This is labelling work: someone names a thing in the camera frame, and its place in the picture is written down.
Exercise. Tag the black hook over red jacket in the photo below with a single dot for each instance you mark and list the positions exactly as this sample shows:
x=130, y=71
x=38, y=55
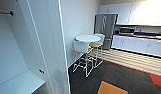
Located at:
x=4, y=12

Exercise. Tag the white upper kitchen cabinets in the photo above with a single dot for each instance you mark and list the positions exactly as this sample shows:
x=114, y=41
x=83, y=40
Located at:
x=129, y=13

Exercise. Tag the grey metal rack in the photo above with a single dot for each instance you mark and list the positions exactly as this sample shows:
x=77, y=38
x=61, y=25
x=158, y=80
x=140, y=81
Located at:
x=82, y=46

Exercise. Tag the white round high table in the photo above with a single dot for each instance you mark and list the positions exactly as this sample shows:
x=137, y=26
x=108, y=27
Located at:
x=87, y=38

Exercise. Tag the yellow high stool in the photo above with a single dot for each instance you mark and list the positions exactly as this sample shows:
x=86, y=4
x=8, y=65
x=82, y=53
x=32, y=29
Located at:
x=96, y=45

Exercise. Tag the white wardrobe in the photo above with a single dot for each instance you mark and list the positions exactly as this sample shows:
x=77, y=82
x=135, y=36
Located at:
x=9, y=46

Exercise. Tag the white kitchen counter cabinets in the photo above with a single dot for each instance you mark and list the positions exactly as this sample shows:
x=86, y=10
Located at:
x=139, y=45

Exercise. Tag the small black wardrobe latch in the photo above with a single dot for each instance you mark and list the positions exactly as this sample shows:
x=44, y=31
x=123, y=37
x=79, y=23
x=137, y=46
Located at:
x=41, y=71

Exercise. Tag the white high stool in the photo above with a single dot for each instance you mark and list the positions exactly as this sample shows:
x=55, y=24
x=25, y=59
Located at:
x=102, y=36

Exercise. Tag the grey refrigerator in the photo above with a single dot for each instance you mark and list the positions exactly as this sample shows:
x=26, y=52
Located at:
x=106, y=28

